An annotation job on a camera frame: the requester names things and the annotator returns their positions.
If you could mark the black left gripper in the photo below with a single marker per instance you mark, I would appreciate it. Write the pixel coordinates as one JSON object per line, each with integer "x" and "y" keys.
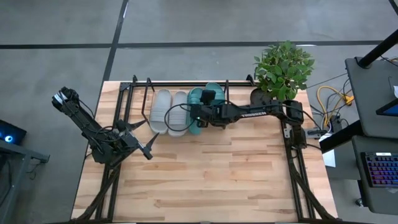
{"x": 129, "y": 140}

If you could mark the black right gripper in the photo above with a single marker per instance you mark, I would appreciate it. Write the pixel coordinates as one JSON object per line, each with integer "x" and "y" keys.
{"x": 205, "y": 115}

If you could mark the teal foam slide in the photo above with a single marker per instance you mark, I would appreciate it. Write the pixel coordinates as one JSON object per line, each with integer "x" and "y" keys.
{"x": 193, "y": 96}
{"x": 219, "y": 91}

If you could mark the white foam slide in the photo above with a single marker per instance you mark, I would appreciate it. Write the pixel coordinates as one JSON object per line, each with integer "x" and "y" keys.
{"x": 178, "y": 98}
{"x": 160, "y": 105}

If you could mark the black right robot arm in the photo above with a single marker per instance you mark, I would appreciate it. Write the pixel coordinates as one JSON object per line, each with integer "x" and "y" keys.
{"x": 258, "y": 112}

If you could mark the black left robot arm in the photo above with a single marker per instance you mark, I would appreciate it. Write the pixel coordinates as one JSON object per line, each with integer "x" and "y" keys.
{"x": 81, "y": 121}

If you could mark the green plant in black pot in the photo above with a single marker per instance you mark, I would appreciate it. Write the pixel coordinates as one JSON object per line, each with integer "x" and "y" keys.
{"x": 283, "y": 71}

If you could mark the grey power strip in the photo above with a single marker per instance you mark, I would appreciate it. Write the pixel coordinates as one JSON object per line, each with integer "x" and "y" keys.
{"x": 314, "y": 133}

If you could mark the grey metal stand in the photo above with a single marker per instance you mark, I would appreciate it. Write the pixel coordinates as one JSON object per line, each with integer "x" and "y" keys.
{"x": 18, "y": 155}

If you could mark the black computer with blue light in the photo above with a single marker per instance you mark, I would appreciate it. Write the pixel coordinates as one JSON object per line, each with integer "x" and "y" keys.
{"x": 12, "y": 133}

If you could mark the white paper sheet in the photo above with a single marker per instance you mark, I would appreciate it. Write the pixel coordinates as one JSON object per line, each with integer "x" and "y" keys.
{"x": 329, "y": 155}

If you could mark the black slanted beam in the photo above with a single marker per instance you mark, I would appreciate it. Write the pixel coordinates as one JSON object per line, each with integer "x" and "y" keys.
{"x": 340, "y": 137}
{"x": 377, "y": 48}

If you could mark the dark grey desk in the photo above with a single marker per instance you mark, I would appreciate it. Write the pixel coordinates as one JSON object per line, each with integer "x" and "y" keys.
{"x": 367, "y": 93}

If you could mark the monitor with blue screen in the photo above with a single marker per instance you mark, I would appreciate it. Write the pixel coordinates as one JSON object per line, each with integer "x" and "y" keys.
{"x": 390, "y": 109}

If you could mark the backlit black keyboard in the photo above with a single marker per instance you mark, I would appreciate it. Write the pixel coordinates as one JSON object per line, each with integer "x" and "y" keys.
{"x": 382, "y": 171}

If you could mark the crumpled white cloth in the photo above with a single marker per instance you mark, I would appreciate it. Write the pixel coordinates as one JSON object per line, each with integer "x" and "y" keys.
{"x": 396, "y": 91}

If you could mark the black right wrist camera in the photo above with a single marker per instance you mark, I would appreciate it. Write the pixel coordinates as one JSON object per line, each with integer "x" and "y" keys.
{"x": 208, "y": 97}

